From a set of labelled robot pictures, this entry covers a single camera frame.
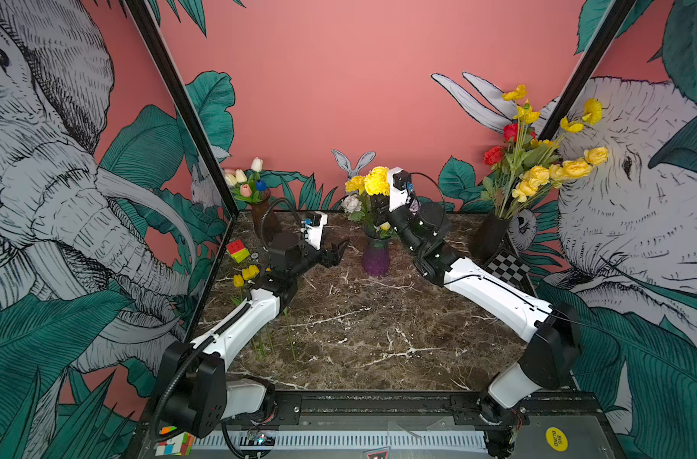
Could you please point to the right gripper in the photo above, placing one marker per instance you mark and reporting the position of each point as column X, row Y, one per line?
column 384, row 215

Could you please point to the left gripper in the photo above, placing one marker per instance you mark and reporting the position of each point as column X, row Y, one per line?
column 330, row 259

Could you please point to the purple glass vase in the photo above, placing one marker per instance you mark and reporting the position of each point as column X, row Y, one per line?
column 376, row 257

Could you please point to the brown ribbed glass vase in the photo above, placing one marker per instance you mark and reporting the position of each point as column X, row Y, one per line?
column 266, row 222

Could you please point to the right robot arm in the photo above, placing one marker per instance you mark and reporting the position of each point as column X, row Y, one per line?
column 552, row 333

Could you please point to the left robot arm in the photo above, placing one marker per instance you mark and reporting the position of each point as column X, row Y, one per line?
column 192, row 392

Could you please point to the white purple hydrangea bunch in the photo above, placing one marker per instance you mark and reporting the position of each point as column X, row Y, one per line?
column 363, row 194

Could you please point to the red yellow cube block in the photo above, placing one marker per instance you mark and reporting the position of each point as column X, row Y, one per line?
column 238, row 251

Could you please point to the white tulip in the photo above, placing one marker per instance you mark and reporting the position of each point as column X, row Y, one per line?
column 257, row 165

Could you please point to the cream tulip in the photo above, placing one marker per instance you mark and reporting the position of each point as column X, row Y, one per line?
column 241, row 176

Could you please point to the checkerboard calibration plate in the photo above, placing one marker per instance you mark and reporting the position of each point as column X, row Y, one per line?
column 508, row 268

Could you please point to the yellow flower bouquet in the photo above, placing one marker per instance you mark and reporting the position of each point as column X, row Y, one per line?
column 526, row 167

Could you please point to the rubiks cube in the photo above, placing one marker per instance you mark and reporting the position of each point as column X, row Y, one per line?
column 180, row 445

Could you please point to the yellow round sticker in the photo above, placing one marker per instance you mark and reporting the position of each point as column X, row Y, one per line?
column 556, row 439

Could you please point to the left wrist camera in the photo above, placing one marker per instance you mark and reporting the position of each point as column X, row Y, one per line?
column 312, row 228

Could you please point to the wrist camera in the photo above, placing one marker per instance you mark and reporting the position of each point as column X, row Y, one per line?
column 312, row 228
column 400, row 188

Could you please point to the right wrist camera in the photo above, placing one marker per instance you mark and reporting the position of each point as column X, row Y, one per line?
column 400, row 188

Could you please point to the black left frame post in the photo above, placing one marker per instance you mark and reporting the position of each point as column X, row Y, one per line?
column 149, row 32

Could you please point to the black frame post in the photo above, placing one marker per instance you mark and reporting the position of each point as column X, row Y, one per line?
column 149, row 32
column 607, row 30

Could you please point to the white ribbed cable duct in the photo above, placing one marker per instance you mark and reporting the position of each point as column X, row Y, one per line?
column 358, row 440

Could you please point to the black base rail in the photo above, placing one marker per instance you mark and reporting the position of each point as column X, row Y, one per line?
column 383, row 408

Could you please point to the black right frame post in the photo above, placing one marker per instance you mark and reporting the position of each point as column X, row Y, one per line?
column 607, row 30

